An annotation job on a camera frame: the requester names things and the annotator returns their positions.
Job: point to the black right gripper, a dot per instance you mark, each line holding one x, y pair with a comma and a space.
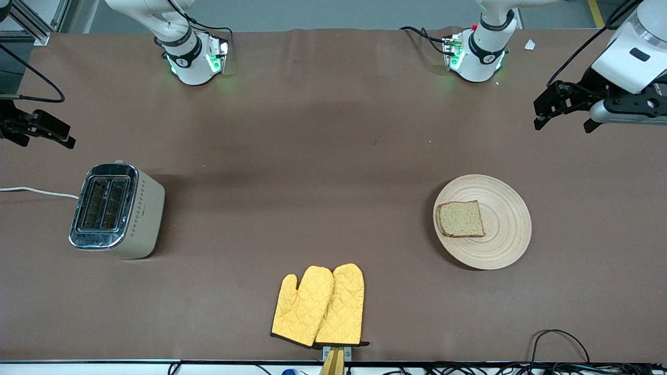
7, 123

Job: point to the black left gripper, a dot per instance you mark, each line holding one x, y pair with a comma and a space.
590, 86

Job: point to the round wooden plate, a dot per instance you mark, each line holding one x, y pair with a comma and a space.
505, 229

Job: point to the brown toast slice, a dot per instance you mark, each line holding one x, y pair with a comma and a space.
461, 219

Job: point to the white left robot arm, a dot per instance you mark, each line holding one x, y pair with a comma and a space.
482, 52

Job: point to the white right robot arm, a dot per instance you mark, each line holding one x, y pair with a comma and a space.
190, 57

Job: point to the small white paper scrap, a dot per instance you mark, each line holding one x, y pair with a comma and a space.
530, 45

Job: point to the beige chrome two-slot toaster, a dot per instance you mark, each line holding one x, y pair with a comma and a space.
140, 213

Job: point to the yellow quilted oven mitt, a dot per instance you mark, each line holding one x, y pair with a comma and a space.
301, 307
344, 304

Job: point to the small blue object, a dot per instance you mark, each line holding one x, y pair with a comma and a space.
289, 372

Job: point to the wooden stick with metal bracket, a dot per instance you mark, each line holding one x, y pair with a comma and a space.
333, 362

